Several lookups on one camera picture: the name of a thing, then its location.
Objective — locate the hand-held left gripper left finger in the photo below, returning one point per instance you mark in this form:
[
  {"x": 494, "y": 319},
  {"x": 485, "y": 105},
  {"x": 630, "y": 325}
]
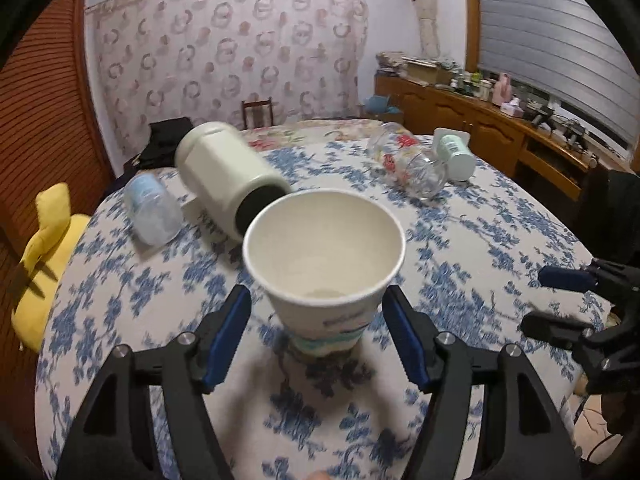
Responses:
[{"x": 231, "y": 332}]

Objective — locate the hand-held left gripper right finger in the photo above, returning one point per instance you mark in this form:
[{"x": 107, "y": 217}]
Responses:
[{"x": 407, "y": 341}]

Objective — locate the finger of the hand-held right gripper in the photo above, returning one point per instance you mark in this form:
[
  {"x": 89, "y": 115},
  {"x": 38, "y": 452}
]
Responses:
[
  {"x": 565, "y": 278},
  {"x": 550, "y": 327}
]

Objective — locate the white paper cup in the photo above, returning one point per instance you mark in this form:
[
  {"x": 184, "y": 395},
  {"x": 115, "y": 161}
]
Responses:
[{"x": 320, "y": 260}]

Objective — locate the mint green cup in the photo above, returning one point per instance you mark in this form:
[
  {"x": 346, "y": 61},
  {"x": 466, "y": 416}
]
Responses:
[{"x": 454, "y": 155}]

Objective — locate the floral printed glass cup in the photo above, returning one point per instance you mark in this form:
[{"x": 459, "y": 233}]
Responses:
[{"x": 405, "y": 157}]

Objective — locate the blue floral tablecloth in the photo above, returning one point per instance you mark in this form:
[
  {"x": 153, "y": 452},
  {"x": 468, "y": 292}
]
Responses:
[{"x": 475, "y": 240}]

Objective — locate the pale blue plastic bottle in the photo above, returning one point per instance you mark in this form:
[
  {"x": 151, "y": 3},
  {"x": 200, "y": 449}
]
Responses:
[{"x": 150, "y": 205}]

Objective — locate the cream insulated bottle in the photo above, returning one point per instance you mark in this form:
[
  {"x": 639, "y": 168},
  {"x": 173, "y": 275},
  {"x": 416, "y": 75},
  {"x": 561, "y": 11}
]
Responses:
[{"x": 220, "y": 170}]

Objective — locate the wooden sideboard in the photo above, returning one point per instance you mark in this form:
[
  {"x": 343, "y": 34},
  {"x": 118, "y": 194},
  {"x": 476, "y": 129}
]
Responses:
[{"x": 490, "y": 125}]

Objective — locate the tissue box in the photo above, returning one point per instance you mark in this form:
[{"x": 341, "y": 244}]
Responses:
[{"x": 511, "y": 108}]

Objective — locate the pink bottle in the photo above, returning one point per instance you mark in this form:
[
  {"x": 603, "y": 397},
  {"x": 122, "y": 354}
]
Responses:
[{"x": 502, "y": 89}]

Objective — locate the black bag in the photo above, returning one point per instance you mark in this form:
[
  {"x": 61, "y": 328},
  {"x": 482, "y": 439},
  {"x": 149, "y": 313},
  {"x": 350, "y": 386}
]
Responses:
[{"x": 160, "y": 142}]

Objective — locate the yellow plush toy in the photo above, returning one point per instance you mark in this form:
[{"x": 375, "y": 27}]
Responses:
[{"x": 42, "y": 255}]

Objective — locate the pink floral cloth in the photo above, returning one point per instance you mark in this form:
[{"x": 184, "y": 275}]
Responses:
[{"x": 310, "y": 130}]

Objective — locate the wooden chair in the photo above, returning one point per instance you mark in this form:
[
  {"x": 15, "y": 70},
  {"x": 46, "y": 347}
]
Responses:
[{"x": 257, "y": 114}]

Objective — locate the blue bag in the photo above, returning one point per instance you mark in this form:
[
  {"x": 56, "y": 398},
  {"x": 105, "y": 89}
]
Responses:
[{"x": 380, "y": 106}]

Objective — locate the grey window blind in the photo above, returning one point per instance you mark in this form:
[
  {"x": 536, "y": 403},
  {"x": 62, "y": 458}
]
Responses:
[{"x": 555, "y": 40}]

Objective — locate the pile of papers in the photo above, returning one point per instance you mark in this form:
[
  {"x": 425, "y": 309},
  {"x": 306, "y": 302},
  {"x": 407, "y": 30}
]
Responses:
[{"x": 410, "y": 62}]

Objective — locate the wooden slatted door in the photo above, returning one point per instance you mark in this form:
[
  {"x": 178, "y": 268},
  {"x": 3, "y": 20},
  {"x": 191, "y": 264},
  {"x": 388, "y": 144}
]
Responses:
[{"x": 45, "y": 110}]

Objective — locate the white drape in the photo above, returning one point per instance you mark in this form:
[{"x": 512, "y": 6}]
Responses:
[{"x": 425, "y": 5}]

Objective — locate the patterned wall curtain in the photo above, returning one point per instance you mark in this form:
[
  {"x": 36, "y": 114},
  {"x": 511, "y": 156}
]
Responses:
[{"x": 225, "y": 45}]

